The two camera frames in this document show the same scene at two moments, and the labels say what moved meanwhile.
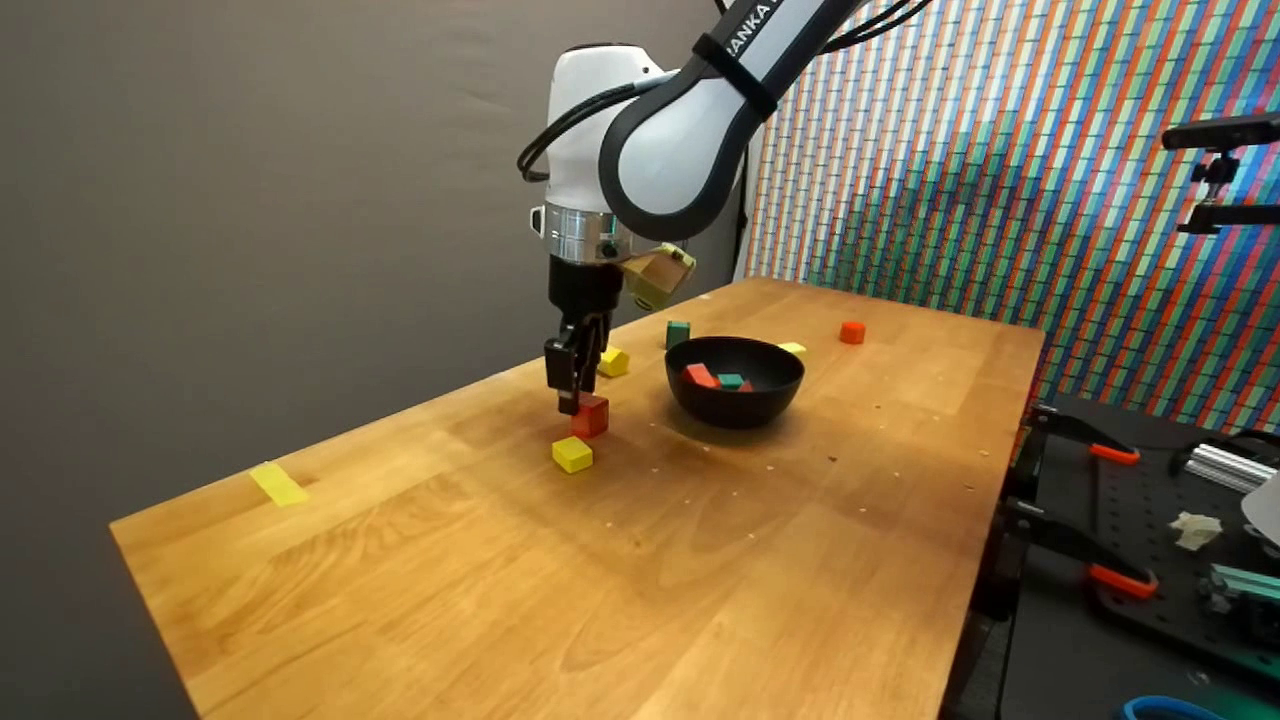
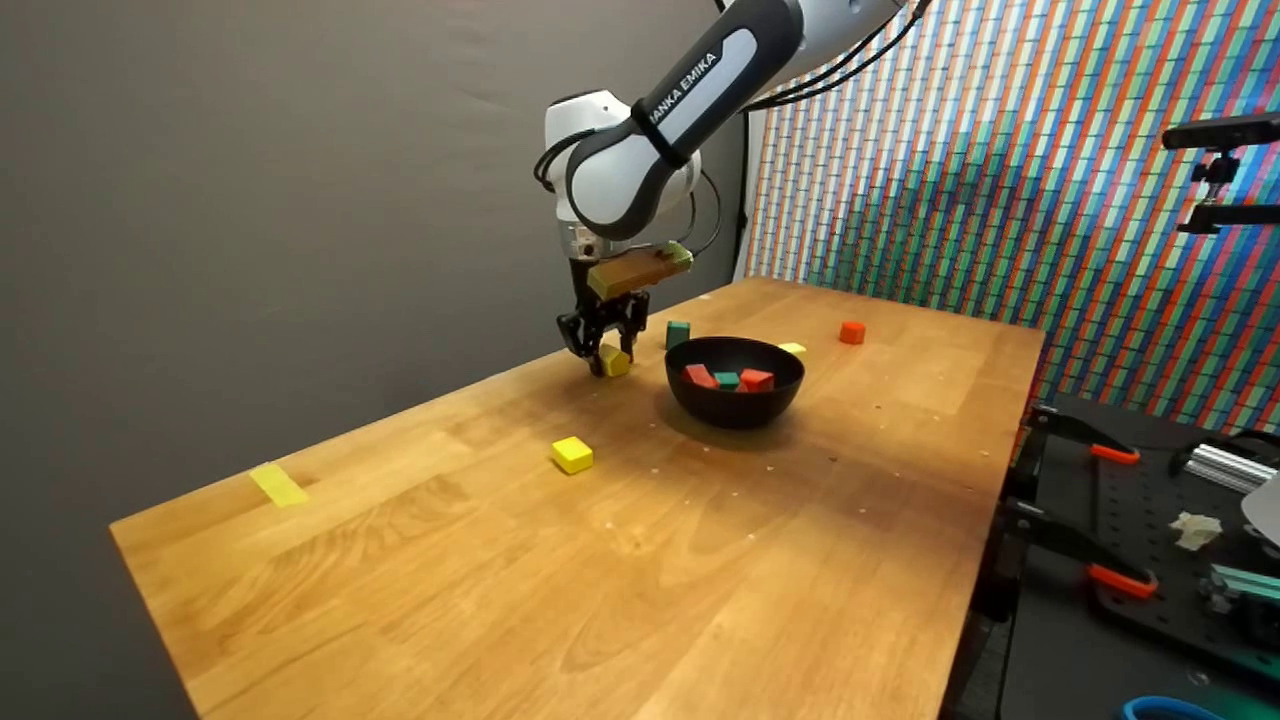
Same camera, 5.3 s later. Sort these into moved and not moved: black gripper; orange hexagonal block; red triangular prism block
Moved: black gripper; orange hexagonal block
Not moved: red triangular prism block
